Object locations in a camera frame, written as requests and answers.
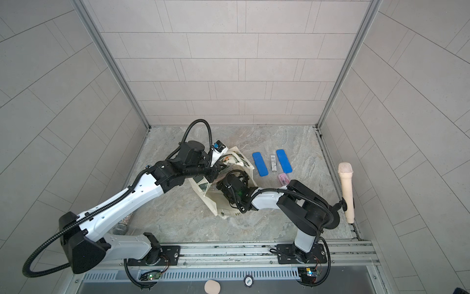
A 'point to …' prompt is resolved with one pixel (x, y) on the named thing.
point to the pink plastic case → (284, 179)
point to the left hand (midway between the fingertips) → (229, 165)
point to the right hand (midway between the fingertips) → (218, 188)
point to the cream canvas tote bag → (234, 160)
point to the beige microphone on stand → (346, 169)
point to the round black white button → (248, 281)
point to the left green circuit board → (150, 276)
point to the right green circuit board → (308, 275)
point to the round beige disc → (212, 286)
